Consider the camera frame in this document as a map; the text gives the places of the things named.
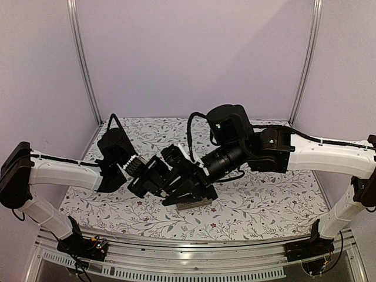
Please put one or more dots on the white grey remote control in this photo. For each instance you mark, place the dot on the white grey remote control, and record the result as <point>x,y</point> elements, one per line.
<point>186,206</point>

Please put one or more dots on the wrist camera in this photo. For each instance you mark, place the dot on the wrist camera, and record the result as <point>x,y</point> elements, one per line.
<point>133,166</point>
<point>173,156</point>

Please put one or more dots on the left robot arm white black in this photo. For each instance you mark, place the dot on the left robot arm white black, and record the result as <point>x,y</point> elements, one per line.
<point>26,167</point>

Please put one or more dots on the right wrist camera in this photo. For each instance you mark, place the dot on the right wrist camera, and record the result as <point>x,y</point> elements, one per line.
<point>173,156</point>

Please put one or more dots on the aluminium front rail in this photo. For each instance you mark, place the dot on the aluminium front rail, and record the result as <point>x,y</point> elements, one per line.
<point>140,258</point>

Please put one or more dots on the floral patterned table mat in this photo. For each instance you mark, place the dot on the floral patterned table mat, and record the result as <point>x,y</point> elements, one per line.
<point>191,223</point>

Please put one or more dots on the aluminium frame post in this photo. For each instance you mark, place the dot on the aluminium frame post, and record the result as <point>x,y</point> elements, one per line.
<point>309,54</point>
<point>81,56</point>

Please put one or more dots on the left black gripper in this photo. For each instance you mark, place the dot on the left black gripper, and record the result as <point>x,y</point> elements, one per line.
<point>150,180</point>

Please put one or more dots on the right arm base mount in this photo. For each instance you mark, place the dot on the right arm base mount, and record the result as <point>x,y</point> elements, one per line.
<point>315,245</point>

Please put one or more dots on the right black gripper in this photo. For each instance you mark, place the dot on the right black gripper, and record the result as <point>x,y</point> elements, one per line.
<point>192,177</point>

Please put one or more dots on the right aluminium frame post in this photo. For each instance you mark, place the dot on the right aluminium frame post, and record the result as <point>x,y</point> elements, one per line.
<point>309,54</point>

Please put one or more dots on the left aluminium frame post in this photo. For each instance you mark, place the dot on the left aluminium frame post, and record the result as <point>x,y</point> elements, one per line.
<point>81,56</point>

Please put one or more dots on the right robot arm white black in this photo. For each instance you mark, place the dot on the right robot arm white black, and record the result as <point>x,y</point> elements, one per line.
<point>281,149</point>

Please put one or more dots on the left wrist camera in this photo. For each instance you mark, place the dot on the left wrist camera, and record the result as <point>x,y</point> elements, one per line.
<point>133,166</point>

